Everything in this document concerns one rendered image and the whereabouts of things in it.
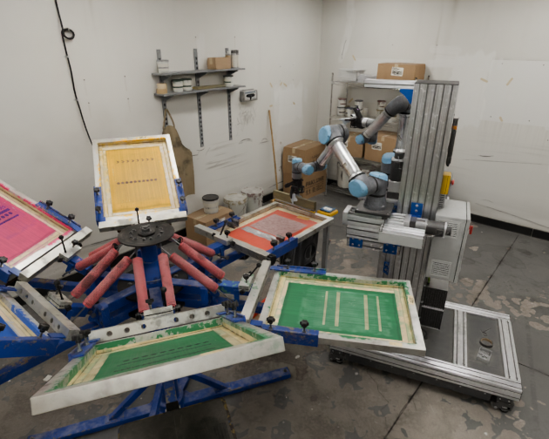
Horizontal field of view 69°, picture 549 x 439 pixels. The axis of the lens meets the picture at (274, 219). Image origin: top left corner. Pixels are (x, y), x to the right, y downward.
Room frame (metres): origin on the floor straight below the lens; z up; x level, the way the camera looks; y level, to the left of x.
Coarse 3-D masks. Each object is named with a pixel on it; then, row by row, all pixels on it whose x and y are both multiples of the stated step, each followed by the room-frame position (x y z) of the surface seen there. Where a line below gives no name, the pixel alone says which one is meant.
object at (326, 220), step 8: (264, 208) 3.06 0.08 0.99; (272, 208) 3.14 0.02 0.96; (288, 208) 3.11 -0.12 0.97; (296, 208) 3.06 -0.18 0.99; (248, 216) 2.92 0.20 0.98; (312, 216) 2.95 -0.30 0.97; (320, 216) 2.91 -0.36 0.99; (328, 216) 2.90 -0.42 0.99; (320, 224) 2.75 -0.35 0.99; (328, 224) 2.80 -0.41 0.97; (304, 232) 2.62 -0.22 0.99; (312, 232) 2.64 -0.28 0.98
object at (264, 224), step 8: (264, 216) 2.98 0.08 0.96; (272, 216) 2.98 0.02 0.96; (280, 216) 2.98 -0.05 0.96; (288, 216) 2.98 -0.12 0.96; (248, 224) 2.83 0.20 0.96; (256, 224) 2.83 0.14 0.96; (264, 224) 2.83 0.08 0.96; (272, 224) 2.83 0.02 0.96; (280, 224) 2.83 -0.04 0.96; (232, 232) 2.69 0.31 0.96; (240, 232) 2.69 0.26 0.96; (264, 232) 2.69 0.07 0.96
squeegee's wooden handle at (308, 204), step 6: (276, 192) 3.04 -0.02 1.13; (282, 192) 3.01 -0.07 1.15; (276, 198) 3.04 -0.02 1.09; (282, 198) 3.00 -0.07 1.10; (288, 198) 2.96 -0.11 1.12; (300, 198) 2.90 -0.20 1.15; (294, 204) 2.93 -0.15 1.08; (300, 204) 2.89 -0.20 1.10; (306, 204) 2.85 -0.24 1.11; (312, 204) 2.82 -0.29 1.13; (312, 210) 2.81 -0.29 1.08
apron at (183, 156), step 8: (168, 112) 4.45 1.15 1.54; (168, 128) 4.43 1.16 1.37; (176, 136) 4.50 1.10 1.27; (176, 144) 4.48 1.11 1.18; (176, 152) 4.45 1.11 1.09; (184, 152) 4.56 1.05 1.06; (176, 160) 4.45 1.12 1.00; (184, 160) 4.55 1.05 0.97; (192, 160) 4.62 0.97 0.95; (184, 168) 4.53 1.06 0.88; (192, 168) 4.61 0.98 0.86; (184, 176) 4.51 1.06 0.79; (192, 176) 4.60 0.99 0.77; (184, 184) 4.49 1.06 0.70; (192, 184) 4.59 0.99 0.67; (184, 192) 4.47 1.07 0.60; (192, 192) 4.58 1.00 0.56
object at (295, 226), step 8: (296, 216) 2.98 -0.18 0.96; (288, 224) 2.83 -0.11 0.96; (296, 224) 2.83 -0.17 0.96; (304, 224) 2.83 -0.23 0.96; (312, 224) 2.83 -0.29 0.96; (272, 232) 2.69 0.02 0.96; (280, 232) 2.69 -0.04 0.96; (288, 232) 2.69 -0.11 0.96; (296, 232) 2.69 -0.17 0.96; (248, 240) 2.55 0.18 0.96; (256, 240) 2.55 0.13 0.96; (264, 240) 2.55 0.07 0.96; (264, 248) 2.43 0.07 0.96
